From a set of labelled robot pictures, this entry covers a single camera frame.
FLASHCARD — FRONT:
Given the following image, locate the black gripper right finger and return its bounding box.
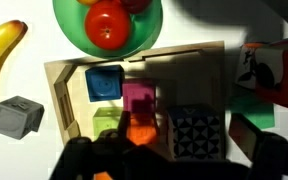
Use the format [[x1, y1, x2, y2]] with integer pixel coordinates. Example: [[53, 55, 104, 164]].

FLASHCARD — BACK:
[[228, 113, 263, 162]]

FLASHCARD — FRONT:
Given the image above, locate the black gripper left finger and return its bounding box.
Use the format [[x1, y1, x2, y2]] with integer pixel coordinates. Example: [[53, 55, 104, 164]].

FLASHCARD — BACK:
[[117, 111, 131, 138]]

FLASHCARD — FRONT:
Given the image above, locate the orange block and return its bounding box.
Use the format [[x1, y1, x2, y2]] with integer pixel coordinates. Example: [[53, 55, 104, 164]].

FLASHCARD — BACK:
[[127, 113, 158, 145]]

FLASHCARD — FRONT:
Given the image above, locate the lime green block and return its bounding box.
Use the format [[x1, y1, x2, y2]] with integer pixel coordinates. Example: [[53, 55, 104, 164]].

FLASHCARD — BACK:
[[92, 107, 123, 137]]

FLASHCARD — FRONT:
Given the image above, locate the magenta block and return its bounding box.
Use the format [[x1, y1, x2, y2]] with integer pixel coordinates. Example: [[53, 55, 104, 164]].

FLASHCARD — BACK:
[[122, 79, 156, 113]]

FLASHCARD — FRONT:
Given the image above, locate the green flat block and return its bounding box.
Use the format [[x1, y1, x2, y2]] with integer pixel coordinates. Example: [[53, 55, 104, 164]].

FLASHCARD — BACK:
[[230, 94, 275, 129]]

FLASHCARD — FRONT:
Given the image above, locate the blue block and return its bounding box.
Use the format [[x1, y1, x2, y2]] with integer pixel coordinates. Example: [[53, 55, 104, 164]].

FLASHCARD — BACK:
[[85, 65, 124, 102]]

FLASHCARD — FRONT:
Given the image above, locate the black white patterned block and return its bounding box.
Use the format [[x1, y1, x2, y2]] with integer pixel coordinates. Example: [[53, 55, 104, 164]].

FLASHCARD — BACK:
[[167, 104, 223, 161]]

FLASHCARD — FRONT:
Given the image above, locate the gray letter block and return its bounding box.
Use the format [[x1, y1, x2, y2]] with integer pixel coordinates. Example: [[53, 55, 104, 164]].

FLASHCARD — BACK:
[[0, 96, 44, 140]]

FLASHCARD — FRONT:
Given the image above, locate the red picture cube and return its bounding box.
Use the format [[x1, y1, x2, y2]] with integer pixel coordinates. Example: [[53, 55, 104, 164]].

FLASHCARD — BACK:
[[235, 39, 288, 108]]

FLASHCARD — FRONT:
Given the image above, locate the wooden tray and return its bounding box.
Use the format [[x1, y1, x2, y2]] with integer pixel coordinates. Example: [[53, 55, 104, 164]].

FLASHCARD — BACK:
[[45, 41, 225, 160]]

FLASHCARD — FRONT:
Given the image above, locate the green plastic bowl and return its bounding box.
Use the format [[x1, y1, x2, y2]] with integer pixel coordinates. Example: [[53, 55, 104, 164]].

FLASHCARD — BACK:
[[52, 0, 163, 58]]

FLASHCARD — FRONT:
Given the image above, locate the red toy tomato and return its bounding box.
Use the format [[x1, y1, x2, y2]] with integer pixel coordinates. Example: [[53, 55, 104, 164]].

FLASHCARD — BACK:
[[84, 0, 131, 50]]

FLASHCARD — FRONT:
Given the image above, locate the dark red toy fruit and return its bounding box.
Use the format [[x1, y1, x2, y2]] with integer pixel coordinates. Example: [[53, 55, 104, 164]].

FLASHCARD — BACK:
[[120, 0, 152, 14]]

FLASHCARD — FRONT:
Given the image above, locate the round white table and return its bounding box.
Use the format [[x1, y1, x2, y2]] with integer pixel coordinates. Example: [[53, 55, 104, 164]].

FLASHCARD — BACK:
[[0, 0, 288, 180]]

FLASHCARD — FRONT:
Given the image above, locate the yellow toy fruit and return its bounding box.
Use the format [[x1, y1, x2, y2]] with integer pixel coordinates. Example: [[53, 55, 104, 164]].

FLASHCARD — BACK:
[[77, 0, 99, 6]]

